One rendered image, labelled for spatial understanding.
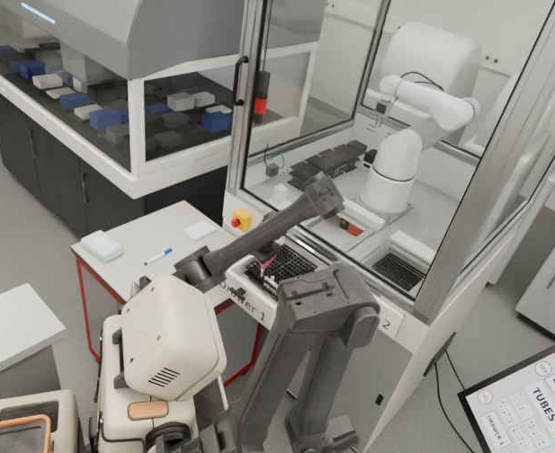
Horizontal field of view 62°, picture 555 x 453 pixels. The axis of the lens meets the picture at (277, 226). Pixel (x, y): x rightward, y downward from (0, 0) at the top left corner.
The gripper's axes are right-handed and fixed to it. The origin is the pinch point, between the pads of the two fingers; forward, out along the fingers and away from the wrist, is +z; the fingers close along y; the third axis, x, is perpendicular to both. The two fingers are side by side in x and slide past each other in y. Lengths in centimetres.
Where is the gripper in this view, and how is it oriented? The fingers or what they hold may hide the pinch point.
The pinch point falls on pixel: (264, 266)
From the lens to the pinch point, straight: 167.3
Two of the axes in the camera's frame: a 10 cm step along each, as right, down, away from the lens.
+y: 6.8, -4.5, 5.8
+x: -7.3, -5.0, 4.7
